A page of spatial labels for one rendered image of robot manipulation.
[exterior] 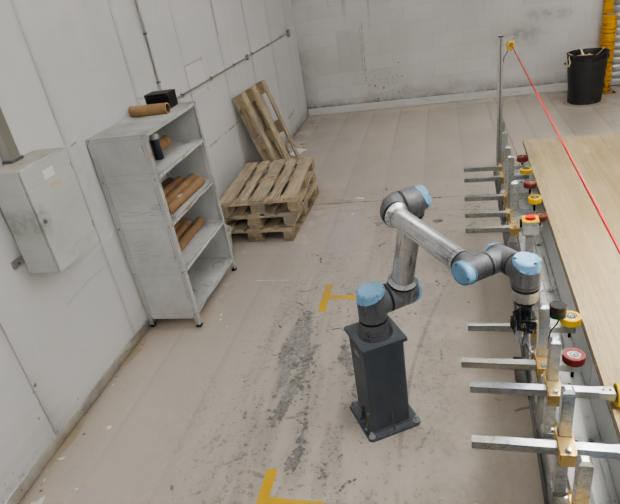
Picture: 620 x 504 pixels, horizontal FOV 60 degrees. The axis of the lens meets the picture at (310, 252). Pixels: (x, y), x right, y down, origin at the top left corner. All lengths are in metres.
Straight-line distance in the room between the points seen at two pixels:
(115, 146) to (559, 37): 7.52
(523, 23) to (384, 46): 2.16
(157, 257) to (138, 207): 0.41
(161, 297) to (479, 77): 6.95
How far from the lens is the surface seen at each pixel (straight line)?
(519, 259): 1.97
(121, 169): 3.94
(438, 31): 9.60
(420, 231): 2.16
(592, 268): 2.88
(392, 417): 3.15
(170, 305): 4.35
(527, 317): 2.08
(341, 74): 9.81
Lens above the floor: 2.34
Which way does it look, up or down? 27 degrees down
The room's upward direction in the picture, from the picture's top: 10 degrees counter-clockwise
